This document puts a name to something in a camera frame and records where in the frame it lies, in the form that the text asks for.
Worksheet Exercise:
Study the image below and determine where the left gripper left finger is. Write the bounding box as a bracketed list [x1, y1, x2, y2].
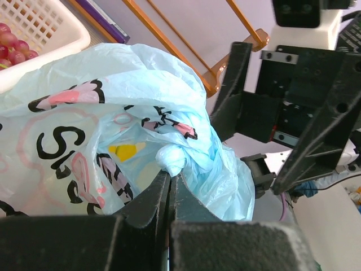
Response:
[1, 172, 171, 270]

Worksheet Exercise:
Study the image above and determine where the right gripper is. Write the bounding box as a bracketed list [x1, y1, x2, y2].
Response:
[210, 42, 360, 195]

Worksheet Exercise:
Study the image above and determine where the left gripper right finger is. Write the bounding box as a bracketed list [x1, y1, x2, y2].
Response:
[169, 174, 318, 270]

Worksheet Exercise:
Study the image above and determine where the yellow starfruit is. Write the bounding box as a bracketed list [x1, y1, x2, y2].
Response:
[108, 142, 146, 162]

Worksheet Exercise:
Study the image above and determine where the blue plastic bag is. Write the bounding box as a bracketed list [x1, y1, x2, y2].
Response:
[1, 43, 255, 221]

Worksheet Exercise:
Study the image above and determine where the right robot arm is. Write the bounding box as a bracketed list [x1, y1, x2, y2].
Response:
[211, 42, 360, 270]

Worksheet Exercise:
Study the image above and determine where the wooden rack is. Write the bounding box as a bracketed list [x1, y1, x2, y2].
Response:
[69, 1, 270, 98]

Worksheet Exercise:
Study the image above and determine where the purple grape bunch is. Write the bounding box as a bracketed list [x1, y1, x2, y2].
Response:
[1, 23, 38, 71]

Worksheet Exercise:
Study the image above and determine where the white plastic basket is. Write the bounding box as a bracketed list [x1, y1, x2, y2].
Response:
[1, 0, 91, 93]

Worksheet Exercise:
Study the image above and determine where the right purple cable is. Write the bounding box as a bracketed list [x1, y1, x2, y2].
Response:
[278, 191, 290, 222]

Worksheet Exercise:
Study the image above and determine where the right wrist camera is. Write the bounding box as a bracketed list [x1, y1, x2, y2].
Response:
[267, 0, 357, 51]

